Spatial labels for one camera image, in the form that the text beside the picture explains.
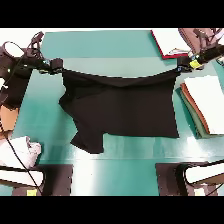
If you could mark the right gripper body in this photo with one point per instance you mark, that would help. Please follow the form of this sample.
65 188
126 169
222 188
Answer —
184 64

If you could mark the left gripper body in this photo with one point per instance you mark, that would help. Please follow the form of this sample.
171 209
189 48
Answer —
56 65

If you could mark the black T-shirt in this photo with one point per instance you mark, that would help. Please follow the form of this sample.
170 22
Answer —
126 103

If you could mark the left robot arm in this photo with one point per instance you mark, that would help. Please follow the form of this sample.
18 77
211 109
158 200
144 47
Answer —
15 83

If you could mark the white garment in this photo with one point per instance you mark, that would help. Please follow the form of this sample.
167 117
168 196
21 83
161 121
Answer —
168 41
18 151
208 100

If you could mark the red garment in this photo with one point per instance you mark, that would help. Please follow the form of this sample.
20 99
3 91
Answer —
159 48

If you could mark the orange garment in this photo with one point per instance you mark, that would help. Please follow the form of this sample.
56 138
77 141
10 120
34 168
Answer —
191 101

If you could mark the green garment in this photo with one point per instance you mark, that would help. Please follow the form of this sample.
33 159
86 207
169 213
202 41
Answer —
195 125

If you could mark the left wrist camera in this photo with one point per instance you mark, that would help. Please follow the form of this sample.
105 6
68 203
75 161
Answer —
37 39

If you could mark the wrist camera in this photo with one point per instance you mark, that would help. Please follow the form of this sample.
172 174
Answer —
37 39
204 37

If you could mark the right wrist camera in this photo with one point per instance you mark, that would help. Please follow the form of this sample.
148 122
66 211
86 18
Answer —
204 37

